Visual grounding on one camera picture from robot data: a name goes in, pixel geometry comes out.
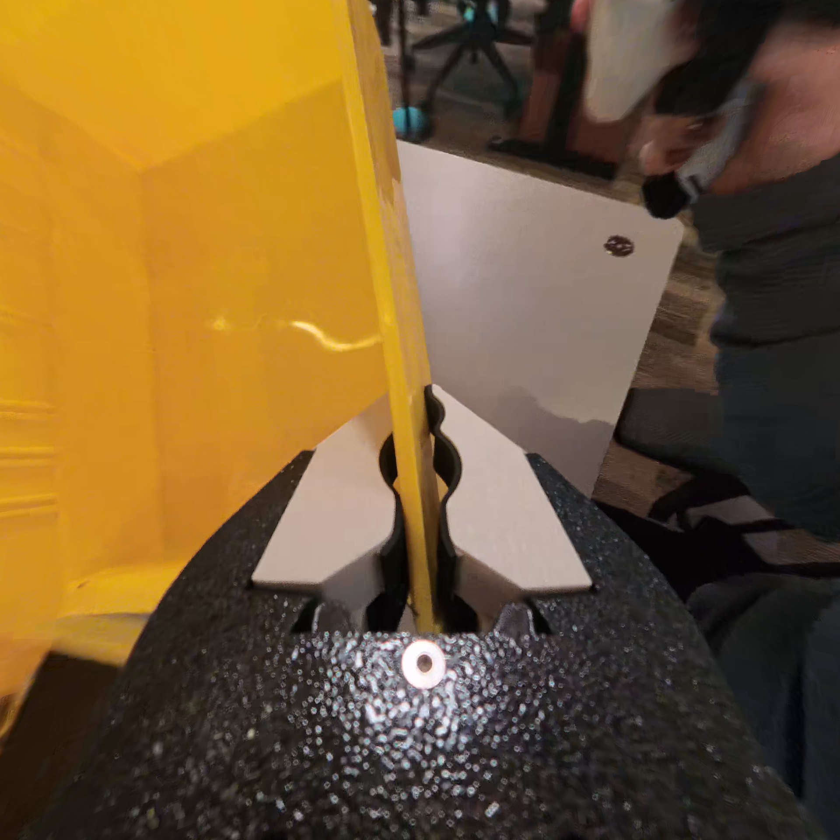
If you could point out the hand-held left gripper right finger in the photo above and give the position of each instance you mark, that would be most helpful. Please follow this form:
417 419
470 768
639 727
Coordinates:
512 525

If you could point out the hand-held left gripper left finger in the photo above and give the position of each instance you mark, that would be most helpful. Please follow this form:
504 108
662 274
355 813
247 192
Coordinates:
328 525

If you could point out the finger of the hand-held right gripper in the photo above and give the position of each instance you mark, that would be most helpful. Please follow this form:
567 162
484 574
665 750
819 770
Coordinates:
630 59

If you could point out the yellow plastic bin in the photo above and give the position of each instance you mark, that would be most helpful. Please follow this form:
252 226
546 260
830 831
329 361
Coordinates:
229 262

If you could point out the person's right hand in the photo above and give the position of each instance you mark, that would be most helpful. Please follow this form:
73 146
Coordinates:
794 111

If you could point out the black office chair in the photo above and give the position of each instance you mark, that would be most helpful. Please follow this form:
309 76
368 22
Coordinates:
472 39
663 420

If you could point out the person's dark sweater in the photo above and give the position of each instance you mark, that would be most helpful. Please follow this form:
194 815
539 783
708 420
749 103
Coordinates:
774 295

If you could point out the person's leg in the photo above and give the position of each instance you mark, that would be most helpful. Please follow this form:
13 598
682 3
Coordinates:
774 656

